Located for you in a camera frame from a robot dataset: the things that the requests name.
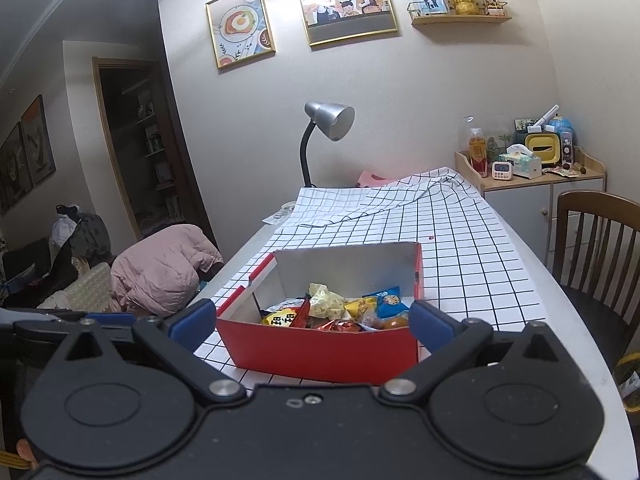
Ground brown cake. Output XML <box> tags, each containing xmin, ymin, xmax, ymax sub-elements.
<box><xmin>372</xmin><ymin>312</ymin><xmax>409</xmax><ymax>330</ymax></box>

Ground yellow gold snack packet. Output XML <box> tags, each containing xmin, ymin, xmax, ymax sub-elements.
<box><xmin>345</xmin><ymin>296</ymin><xmax>378</xmax><ymax>320</ymax></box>

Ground orange yellow snack bag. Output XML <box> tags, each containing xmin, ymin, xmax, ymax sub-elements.
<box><xmin>262</xmin><ymin>308</ymin><xmax>299</xmax><ymax>327</ymax></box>

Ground red orange snack packet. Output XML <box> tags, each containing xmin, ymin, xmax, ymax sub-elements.
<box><xmin>317</xmin><ymin>320</ymin><xmax>363</xmax><ymax>333</ymax></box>

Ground white blue snack packet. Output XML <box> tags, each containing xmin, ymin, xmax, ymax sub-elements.
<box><xmin>265</xmin><ymin>298</ymin><xmax>305</xmax><ymax>313</ymax></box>

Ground pale yellow snack bag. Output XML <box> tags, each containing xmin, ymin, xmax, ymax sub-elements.
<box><xmin>308</xmin><ymin>283</ymin><xmax>346</xmax><ymax>321</ymax></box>

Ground pink puffer jacket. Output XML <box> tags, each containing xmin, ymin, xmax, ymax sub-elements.
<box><xmin>107</xmin><ymin>224</ymin><xmax>224</xmax><ymax>318</ymax></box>

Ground white black grid tablecloth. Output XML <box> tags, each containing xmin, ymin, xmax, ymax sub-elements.
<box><xmin>196</xmin><ymin>168</ymin><xmax>546</xmax><ymax>387</ymax></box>

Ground red white cardboard box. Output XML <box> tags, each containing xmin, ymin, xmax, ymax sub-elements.
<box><xmin>216</xmin><ymin>242</ymin><xmax>423</xmax><ymax>385</ymax></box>

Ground dark wooden bookshelf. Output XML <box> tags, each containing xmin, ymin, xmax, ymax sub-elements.
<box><xmin>92</xmin><ymin>58</ymin><xmax>215</xmax><ymax>240</ymax></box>

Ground wooden top side cabinet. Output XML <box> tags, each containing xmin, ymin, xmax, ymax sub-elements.
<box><xmin>454</xmin><ymin>148</ymin><xmax>606</xmax><ymax>266</ymax></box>

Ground papers on table edge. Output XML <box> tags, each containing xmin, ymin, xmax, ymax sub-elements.
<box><xmin>262</xmin><ymin>202</ymin><xmax>295</xmax><ymax>226</ymax></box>

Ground brown wooden chair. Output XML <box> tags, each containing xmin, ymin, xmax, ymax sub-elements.
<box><xmin>551</xmin><ymin>190</ymin><xmax>639</xmax><ymax>368</ymax></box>

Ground white digital timer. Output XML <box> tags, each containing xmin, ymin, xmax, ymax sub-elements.
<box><xmin>491</xmin><ymin>160</ymin><xmax>513</xmax><ymax>181</ymax></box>

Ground pink object behind table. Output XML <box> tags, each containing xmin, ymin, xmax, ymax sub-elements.
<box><xmin>356</xmin><ymin>171</ymin><xmax>395</xmax><ymax>188</ymax></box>

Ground tissue box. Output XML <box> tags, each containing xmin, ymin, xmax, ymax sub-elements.
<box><xmin>506</xmin><ymin>144</ymin><xmax>542</xmax><ymax>180</ymax></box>

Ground orange juice bottle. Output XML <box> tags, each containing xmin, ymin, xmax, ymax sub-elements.
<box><xmin>468</xmin><ymin>128</ymin><xmax>488</xmax><ymax>178</ymax></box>

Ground yellow radio box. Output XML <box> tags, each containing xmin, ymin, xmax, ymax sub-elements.
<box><xmin>525</xmin><ymin>132</ymin><xmax>561</xmax><ymax>166</ymax></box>

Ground silver black desk lamp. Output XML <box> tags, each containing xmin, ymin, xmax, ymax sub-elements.
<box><xmin>299</xmin><ymin>101</ymin><xmax>356</xmax><ymax>188</ymax></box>

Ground dark wall picture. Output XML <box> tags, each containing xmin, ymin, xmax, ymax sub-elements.
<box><xmin>21</xmin><ymin>94</ymin><xmax>55</xmax><ymax>186</ymax></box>

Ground food picture frame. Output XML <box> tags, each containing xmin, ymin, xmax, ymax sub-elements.
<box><xmin>205</xmin><ymin>0</ymin><xmax>276</xmax><ymax>70</ymax></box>

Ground wooden wall shelf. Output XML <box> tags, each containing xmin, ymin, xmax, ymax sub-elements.
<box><xmin>407</xmin><ymin>1</ymin><xmax>511</xmax><ymax>27</ymax></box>

